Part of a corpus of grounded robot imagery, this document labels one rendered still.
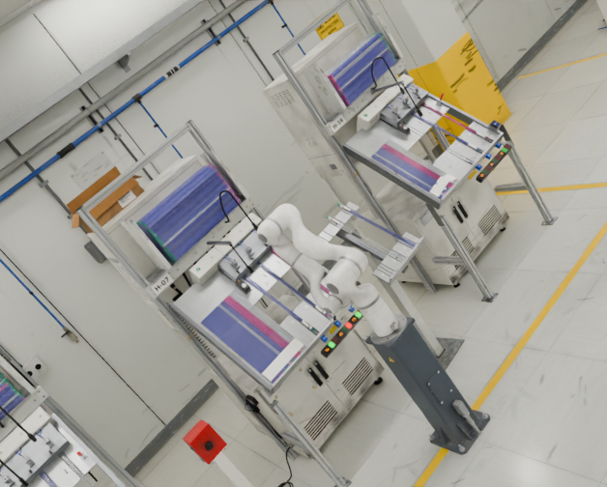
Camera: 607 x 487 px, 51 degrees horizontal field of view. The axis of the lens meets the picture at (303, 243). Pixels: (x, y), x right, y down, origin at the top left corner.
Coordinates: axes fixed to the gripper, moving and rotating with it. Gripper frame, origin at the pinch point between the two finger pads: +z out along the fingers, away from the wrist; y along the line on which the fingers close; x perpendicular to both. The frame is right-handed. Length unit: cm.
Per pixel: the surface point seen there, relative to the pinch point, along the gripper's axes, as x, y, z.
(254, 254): 59, 4, 4
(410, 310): -21, 42, 38
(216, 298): 61, -26, 10
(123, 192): 137, -13, -8
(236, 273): 59, -11, 4
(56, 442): 69, -127, 3
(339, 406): -15, -17, 72
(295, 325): 18.0, -13.6, 10.2
